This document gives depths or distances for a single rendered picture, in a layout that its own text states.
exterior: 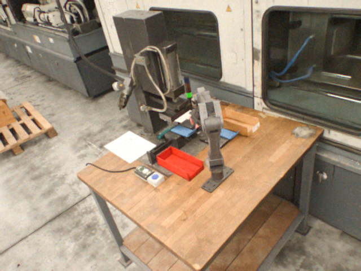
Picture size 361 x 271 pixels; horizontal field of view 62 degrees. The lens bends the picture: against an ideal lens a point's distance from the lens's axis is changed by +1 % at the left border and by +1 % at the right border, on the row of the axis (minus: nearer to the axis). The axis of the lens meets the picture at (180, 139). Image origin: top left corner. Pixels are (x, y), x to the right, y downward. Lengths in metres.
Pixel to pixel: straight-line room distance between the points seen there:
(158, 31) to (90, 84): 3.30
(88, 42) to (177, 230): 3.74
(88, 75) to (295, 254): 3.69
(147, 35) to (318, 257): 1.82
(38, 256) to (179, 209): 1.67
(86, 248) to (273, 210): 1.51
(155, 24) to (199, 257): 1.12
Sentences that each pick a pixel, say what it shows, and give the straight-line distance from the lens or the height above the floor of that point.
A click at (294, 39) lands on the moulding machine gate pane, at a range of 1.83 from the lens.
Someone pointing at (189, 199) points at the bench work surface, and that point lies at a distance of 1.49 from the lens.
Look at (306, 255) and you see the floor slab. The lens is 2.39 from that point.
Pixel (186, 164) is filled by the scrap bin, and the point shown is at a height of 0.91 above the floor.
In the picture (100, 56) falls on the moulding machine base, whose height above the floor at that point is 0.61.
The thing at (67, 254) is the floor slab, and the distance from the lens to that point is 2.74.
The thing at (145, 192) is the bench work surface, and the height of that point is 0.90.
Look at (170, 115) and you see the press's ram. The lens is 1.68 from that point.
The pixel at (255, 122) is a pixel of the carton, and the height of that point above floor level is 0.94.
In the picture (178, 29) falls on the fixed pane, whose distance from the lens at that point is 2.51.
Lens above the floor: 1.98
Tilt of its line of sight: 35 degrees down
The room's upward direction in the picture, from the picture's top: 11 degrees counter-clockwise
